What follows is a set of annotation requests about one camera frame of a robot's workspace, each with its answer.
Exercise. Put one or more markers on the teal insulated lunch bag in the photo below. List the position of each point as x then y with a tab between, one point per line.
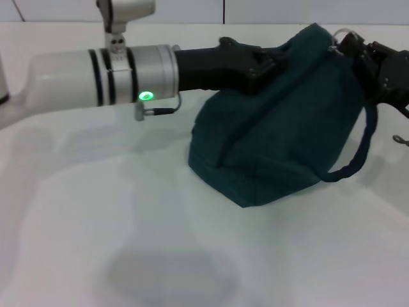
287	128

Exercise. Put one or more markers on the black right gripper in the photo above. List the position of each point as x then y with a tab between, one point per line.
396	76

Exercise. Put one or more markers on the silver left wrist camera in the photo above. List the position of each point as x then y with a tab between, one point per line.
128	12

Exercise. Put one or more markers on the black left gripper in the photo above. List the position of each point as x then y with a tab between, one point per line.
217	67

